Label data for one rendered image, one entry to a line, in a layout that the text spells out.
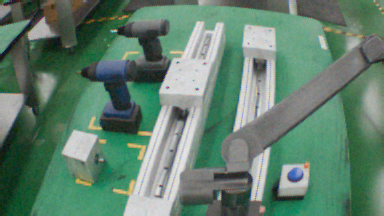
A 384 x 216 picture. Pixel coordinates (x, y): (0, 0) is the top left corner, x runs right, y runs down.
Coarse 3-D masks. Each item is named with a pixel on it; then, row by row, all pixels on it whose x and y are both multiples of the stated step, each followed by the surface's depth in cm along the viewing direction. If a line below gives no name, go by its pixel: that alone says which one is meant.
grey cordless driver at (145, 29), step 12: (132, 24) 122; (144, 24) 120; (156, 24) 120; (168, 24) 122; (132, 36) 124; (144, 36) 122; (156, 36) 122; (144, 48) 127; (156, 48) 126; (144, 60) 130; (156, 60) 129; (168, 60) 133; (144, 72) 130; (156, 72) 129
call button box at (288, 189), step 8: (288, 168) 91; (304, 168) 90; (280, 176) 92; (288, 176) 89; (304, 176) 88; (280, 184) 88; (288, 184) 87; (296, 184) 87; (304, 184) 86; (280, 192) 88; (288, 192) 88; (296, 192) 87; (304, 192) 87; (280, 200) 90; (288, 200) 90; (296, 200) 89
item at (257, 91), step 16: (256, 64) 128; (272, 64) 121; (256, 80) 121; (272, 80) 115; (240, 96) 110; (256, 96) 114; (272, 96) 109; (240, 112) 105; (256, 112) 109; (256, 160) 97; (256, 176) 88; (256, 192) 84
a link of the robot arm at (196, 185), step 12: (240, 144) 65; (228, 156) 65; (240, 156) 65; (204, 168) 70; (216, 168) 68; (228, 168) 66; (240, 168) 65; (180, 180) 68; (192, 180) 68; (204, 180) 68; (180, 192) 67; (192, 192) 67; (204, 192) 67; (192, 204) 69; (204, 204) 68
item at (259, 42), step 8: (248, 32) 129; (256, 32) 129; (264, 32) 129; (272, 32) 130; (248, 40) 125; (256, 40) 125; (264, 40) 125; (272, 40) 125; (248, 48) 122; (256, 48) 121; (264, 48) 121; (272, 48) 121; (248, 56) 124; (256, 56) 123; (264, 56) 123; (272, 56) 122
